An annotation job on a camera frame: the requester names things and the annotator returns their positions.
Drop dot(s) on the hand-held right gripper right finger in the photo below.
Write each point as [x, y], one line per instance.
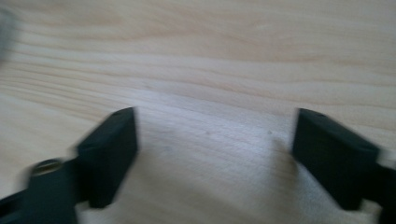
[333, 161]

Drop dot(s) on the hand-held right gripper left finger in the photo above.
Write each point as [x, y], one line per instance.
[107, 161]

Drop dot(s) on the grey blurred object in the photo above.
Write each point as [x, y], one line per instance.
[5, 34]

